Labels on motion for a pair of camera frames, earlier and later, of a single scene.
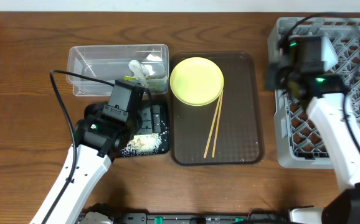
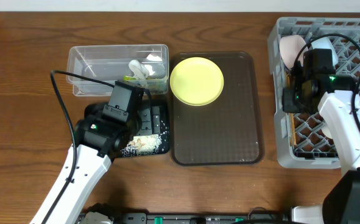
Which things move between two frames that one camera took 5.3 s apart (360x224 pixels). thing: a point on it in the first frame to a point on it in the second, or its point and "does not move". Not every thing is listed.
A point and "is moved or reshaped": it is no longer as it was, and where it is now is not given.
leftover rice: (142, 144) does not move
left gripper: (151, 116) does not move
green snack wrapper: (130, 78) does not move
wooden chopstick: (212, 126) is moved or reshaped
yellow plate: (197, 81) does not move
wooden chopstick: (217, 126) to (292, 133)
